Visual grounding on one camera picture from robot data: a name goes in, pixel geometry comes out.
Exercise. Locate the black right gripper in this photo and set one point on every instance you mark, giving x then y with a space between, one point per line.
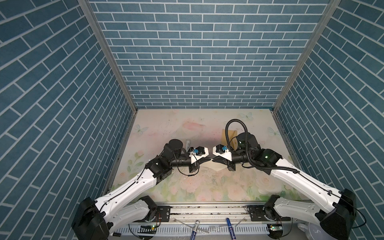
230 165

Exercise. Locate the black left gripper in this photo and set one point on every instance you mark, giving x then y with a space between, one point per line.
193 167

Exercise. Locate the cream letter paper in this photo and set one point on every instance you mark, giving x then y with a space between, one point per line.
215 166

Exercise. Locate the brown paper envelope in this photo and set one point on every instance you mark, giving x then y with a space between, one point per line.
232 137

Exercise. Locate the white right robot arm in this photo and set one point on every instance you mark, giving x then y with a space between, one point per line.
331 209

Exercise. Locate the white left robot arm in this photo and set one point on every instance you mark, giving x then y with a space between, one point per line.
98 219

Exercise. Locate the white glue stick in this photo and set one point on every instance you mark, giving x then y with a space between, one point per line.
188 145

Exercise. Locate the white-blue marker pen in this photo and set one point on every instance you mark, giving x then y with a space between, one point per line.
194 231

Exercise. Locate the blue marker pen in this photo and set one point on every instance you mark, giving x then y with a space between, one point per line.
231 229

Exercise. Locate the white plastic cup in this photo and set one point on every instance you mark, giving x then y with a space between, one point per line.
312 232

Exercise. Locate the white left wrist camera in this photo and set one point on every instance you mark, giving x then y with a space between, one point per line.
196 153

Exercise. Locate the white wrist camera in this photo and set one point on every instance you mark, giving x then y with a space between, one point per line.
222 151
196 153

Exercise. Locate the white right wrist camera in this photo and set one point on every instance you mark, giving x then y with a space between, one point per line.
222 151

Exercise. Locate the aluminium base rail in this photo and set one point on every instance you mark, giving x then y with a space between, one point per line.
178 220

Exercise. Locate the aluminium right corner post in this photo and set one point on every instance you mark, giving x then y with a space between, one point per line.
315 36

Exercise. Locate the aluminium corner post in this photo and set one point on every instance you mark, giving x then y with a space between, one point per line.
93 22
315 36

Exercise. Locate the aluminium left corner post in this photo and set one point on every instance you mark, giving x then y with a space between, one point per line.
93 22

